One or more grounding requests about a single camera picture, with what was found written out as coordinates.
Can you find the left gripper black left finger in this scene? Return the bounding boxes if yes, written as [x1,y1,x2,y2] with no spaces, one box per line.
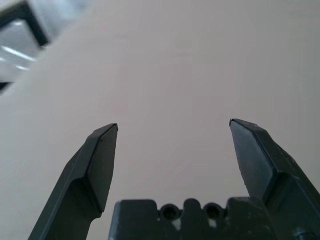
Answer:
[27,122,119,240]

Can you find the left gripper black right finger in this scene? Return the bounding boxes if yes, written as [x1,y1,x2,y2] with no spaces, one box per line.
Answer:
[229,118,320,240]

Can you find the black-framed side table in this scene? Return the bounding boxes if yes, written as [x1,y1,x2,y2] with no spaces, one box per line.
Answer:
[0,0,50,95]

